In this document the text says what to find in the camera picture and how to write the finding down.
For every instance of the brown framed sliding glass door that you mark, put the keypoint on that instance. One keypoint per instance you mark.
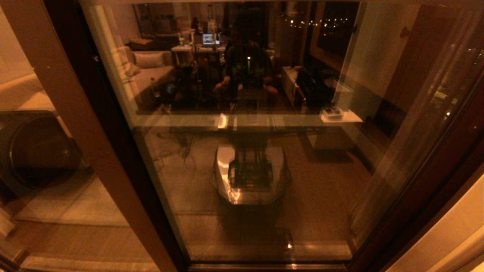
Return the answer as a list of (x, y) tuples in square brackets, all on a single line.
[(310, 189)]

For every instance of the black aluminum extrusion rail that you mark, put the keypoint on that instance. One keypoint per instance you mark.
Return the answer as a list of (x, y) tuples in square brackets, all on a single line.
[(264, 267)]

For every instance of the brown framed fixed glass panel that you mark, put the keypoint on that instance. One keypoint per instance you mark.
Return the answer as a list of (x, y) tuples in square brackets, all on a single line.
[(75, 113)]

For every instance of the dark brown door frame jamb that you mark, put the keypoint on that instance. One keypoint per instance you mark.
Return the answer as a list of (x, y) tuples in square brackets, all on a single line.
[(427, 211)]

